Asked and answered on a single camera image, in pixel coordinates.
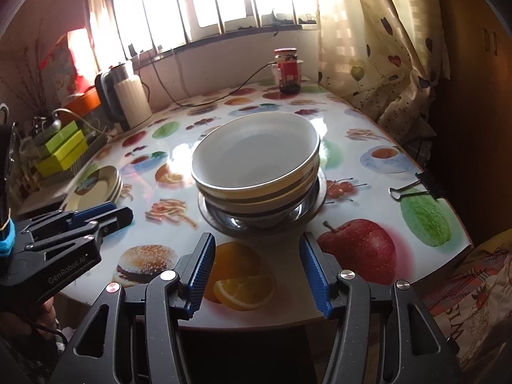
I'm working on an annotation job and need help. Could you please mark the cream electric kettle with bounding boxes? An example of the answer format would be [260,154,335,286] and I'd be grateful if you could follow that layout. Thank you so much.
[95,61,154,133]

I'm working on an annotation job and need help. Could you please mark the black binder clip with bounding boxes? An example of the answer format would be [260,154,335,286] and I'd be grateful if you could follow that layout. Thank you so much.
[389,171,445,202]

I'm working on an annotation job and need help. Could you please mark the beige plate with blue pattern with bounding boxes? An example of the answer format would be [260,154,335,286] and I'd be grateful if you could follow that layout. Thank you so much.
[105,172,124,205]
[64,165,120,211]

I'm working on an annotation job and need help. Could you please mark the white bowl with brown stripe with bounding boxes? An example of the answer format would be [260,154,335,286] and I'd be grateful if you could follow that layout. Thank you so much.
[208,176,318,220]
[198,160,321,209]

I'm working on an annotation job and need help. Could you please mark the black power cable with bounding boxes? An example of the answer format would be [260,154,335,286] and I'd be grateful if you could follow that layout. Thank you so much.
[138,62,278,108]

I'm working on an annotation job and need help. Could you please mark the printed blanket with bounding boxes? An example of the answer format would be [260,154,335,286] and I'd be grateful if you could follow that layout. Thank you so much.
[423,232,512,373]

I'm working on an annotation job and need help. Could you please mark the white bowl with beige outside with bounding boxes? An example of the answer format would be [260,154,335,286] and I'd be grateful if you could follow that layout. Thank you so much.
[191,112,321,193]

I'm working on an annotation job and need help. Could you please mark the barred window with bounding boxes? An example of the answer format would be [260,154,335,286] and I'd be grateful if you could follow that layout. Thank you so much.
[86,0,321,61]

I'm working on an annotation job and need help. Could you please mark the stainless steel basin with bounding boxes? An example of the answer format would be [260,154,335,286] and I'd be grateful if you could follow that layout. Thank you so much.
[197,167,327,240]

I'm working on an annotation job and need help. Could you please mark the orange plastic container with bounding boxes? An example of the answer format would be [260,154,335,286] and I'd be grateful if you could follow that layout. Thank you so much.
[63,89,101,115]

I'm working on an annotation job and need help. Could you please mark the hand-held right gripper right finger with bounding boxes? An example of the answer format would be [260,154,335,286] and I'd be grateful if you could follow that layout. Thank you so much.
[299,232,467,384]

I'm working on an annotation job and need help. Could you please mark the dried branches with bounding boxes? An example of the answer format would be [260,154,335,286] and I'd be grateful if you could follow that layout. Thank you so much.
[0,28,45,113]

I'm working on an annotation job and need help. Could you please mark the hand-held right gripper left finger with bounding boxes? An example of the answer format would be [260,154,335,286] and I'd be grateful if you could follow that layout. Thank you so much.
[50,232,217,384]

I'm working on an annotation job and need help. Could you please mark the red label glass jar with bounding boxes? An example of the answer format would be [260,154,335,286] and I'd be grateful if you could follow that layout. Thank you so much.
[274,47,301,95]

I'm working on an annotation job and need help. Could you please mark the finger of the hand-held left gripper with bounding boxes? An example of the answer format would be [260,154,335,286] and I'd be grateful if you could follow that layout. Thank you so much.
[20,202,134,236]
[16,224,117,257]

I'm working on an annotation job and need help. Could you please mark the person's left hand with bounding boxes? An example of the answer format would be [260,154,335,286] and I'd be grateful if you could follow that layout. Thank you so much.
[0,298,60,341]

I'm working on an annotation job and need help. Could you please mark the wooden cabinet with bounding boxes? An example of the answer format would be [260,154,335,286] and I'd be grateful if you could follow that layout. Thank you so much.
[434,0,512,233]

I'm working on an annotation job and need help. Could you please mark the lime green box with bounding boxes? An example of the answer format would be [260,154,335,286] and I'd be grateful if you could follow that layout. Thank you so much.
[35,130,89,177]

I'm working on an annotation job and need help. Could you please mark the fruit printed tablecloth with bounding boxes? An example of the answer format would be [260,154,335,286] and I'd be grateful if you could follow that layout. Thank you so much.
[60,78,475,329]

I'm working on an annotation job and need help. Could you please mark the heart printed curtain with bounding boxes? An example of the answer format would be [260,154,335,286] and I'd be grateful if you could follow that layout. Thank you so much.
[316,0,453,141]

